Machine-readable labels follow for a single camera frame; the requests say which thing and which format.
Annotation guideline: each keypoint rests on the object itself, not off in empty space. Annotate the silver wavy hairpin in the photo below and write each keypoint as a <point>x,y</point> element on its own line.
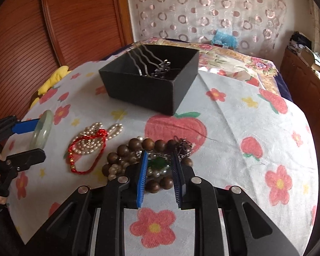
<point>138,61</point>

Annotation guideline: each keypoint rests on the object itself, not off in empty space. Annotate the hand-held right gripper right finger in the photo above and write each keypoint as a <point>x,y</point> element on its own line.
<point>177,184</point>

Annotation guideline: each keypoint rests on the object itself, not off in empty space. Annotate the blue plastic packet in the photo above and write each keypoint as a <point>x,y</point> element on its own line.
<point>225,39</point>

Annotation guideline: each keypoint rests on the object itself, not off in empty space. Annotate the wooden cabinet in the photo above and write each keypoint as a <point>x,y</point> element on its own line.
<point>304,85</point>

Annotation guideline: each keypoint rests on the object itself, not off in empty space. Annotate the floral bedsheet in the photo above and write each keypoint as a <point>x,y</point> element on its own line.
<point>229,58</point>

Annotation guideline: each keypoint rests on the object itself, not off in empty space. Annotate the yellow cloth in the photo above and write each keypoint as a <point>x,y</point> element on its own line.
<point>56,77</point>

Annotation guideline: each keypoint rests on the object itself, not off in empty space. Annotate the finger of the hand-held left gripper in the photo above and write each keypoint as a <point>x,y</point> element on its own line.
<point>26,158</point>
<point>24,126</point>

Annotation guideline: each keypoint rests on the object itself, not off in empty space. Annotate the black square box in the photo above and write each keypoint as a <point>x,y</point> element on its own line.
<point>138,90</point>

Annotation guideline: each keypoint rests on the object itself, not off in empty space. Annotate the pale green jade bangle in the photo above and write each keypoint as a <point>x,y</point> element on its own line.
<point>37,140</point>

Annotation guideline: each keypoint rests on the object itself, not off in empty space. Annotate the green stone pendant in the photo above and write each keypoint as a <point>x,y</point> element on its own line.
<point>157,163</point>

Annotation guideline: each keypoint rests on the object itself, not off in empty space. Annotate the wooden headboard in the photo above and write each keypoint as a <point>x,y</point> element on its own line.
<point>82,18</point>

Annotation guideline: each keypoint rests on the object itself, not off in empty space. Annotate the circle patterned sheer curtain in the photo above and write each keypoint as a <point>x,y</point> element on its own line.
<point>202,5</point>

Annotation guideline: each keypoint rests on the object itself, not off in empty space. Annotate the white floral blanket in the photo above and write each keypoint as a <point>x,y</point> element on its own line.
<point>229,117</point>

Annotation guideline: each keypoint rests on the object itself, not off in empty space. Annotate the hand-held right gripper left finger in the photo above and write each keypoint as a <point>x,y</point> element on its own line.
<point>140,184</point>

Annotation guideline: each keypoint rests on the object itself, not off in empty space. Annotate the wooden slatted panel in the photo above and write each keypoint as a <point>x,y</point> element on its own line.
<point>18,58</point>

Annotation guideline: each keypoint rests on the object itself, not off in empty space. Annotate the pile of clutter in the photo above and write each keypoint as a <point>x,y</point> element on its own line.
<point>309,53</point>

